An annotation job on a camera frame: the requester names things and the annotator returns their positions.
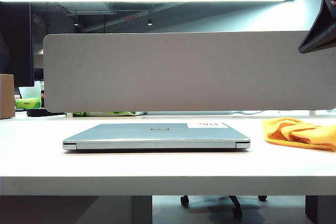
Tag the yellow orange rag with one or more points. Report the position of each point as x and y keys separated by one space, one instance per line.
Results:
x=302 y=134

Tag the silver closed laptop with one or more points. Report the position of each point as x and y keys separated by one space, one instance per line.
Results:
x=157 y=140

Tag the grey desk divider panel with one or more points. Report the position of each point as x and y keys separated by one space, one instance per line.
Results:
x=183 y=72

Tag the white sticker with red print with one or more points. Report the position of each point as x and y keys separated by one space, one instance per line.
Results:
x=208 y=125

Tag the grey table leg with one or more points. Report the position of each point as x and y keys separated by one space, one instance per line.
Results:
x=141 y=209

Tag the dark cola bottle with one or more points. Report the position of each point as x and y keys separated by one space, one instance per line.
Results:
x=43 y=99

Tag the black office chair base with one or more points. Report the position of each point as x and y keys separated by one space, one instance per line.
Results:
x=236 y=204

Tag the white paper bag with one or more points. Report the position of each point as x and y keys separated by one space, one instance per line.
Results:
x=30 y=90

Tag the green tissue pack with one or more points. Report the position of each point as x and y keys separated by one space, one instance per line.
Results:
x=27 y=103

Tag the brown cardboard box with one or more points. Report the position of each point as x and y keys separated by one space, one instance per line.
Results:
x=6 y=95

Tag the dark table leg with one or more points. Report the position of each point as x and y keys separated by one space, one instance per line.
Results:
x=320 y=209

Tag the white divider bracket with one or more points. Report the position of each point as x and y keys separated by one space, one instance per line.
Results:
x=69 y=115
x=312 y=113

